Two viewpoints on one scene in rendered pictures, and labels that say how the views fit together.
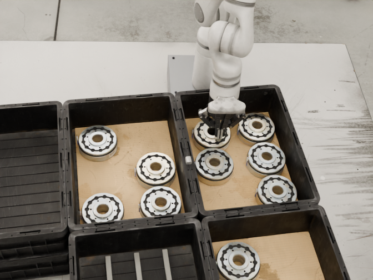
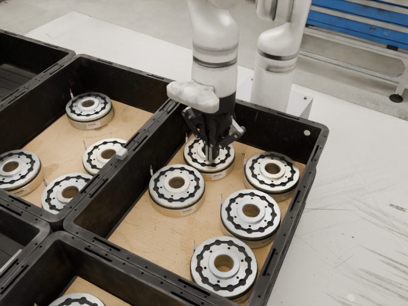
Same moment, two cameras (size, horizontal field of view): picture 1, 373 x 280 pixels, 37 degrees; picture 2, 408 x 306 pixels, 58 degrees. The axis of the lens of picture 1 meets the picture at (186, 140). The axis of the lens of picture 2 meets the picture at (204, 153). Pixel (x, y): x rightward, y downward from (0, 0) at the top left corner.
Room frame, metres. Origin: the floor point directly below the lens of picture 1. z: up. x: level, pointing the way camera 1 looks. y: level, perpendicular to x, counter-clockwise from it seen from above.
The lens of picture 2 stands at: (0.59, -0.41, 1.38)
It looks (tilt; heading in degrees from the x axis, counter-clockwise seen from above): 45 degrees down; 41
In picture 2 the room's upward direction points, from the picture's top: straight up
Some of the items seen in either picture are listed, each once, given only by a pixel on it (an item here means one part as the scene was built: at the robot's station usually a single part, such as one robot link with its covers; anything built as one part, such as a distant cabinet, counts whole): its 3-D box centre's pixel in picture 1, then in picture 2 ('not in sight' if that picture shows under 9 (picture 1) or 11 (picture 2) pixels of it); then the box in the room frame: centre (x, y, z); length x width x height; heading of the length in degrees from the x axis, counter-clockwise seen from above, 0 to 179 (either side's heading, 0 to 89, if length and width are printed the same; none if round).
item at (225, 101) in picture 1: (226, 89); (207, 73); (0.97, -0.08, 1.06); 0.11 x 0.09 x 0.06; 7
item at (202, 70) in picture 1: (209, 62); (271, 82); (1.25, -0.04, 0.88); 0.09 x 0.09 x 0.17; 11
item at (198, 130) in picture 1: (212, 133); (209, 152); (1.00, -0.07, 0.86); 0.10 x 0.10 x 0.01
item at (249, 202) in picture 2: (266, 156); (251, 210); (0.93, -0.22, 0.86); 0.05 x 0.05 x 0.01
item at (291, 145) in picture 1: (239, 158); (211, 193); (0.91, -0.15, 0.87); 0.40 x 0.30 x 0.11; 14
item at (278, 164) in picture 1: (266, 157); (251, 212); (0.93, -0.22, 0.86); 0.10 x 0.10 x 0.01
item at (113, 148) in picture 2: (155, 166); (108, 154); (0.86, 0.07, 0.86); 0.05 x 0.05 x 0.01
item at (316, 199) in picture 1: (242, 146); (212, 174); (0.91, -0.15, 0.92); 0.40 x 0.30 x 0.02; 14
